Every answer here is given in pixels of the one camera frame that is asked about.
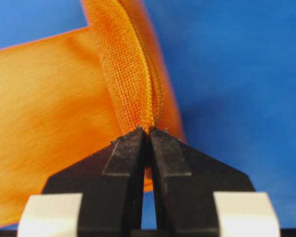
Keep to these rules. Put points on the orange towel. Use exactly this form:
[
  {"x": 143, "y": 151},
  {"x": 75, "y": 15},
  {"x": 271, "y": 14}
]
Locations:
[{"x": 64, "y": 97}]

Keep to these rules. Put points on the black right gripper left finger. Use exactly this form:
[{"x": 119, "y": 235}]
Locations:
[{"x": 99, "y": 196}]

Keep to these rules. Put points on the blue table cloth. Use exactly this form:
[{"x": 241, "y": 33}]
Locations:
[{"x": 232, "y": 64}]

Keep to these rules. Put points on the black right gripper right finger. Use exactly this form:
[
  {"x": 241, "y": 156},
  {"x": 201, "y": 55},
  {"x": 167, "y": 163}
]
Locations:
[{"x": 199, "y": 196}]

